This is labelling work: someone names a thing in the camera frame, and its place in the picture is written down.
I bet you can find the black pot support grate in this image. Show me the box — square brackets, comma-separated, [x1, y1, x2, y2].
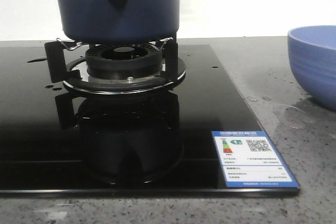
[45, 37, 186, 95]

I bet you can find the light blue plastic bowl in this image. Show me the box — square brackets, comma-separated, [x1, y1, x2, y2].
[287, 25, 335, 110]

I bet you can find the dark blue cooking pot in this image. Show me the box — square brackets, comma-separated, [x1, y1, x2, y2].
[58, 0, 180, 44]

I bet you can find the blue white energy label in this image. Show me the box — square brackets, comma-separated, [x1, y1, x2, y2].
[212, 131, 299, 189]

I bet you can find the black gas burner head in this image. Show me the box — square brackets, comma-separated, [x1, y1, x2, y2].
[85, 45, 163, 80]

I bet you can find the black glass gas stove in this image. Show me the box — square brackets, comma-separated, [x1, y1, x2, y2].
[1, 45, 300, 198]

